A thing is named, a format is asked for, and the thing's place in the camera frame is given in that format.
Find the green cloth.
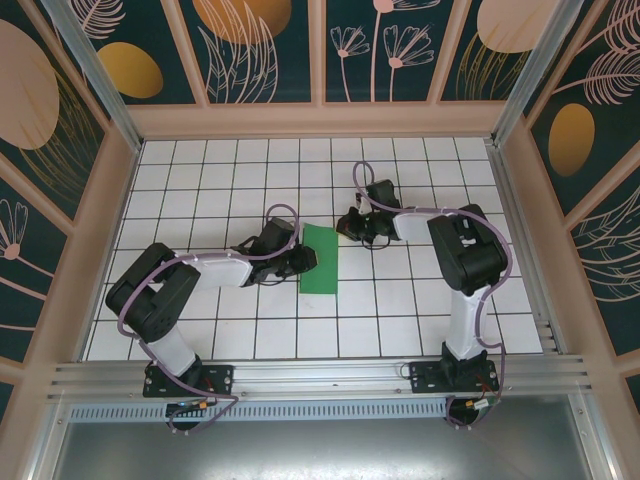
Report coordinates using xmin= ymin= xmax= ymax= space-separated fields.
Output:
xmin=298 ymin=224 xmax=340 ymax=296

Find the grey metal sheet panel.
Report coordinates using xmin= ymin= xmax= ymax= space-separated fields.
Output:
xmin=29 ymin=418 xmax=617 ymax=480

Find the small circuit board with connector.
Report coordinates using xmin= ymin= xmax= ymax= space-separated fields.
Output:
xmin=464 ymin=396 xmax=501 ymax=414
xmin=166 ymin=399 xmax=217 ymax=417

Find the long aluminium mounting rail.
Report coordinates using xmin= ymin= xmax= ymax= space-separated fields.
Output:
xmin=47 ymin=354 xmax=594 ymax=402

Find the aluminium side rail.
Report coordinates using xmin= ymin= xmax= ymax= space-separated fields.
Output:
xmin=486 ymin=141 xmax=570 ymax=357

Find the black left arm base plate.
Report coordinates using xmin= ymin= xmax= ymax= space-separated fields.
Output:
xmin=143 ymin=363 xmax=235 ymax=399

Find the slotted grey cable duct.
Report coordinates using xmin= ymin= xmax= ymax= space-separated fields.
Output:
xmin=67 ymin=403 xmax=449 ymax=422

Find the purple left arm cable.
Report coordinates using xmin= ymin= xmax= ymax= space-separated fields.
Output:
xmin=116 ymin=203 xmax=304 ymax=435

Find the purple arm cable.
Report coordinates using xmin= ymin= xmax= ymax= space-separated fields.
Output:
xmin=352 ymin=159 xmax=515 ymax=430
xmin=116 ymin=203 xmax=304 ymax=435

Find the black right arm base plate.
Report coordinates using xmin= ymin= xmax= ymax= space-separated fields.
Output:
xmin=409 ymin=360 xmax=499 ymax=394

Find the aluminium corner post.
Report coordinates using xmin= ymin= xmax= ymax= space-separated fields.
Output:
xmin=42 ymin=0 xmax=145 ymax=152
xmin=491 ymin=0 xmax=585 ymax=147

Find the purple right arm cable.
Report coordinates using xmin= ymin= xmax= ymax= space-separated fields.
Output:
xmin=352 ymin=159 xmax=515 ymax=430

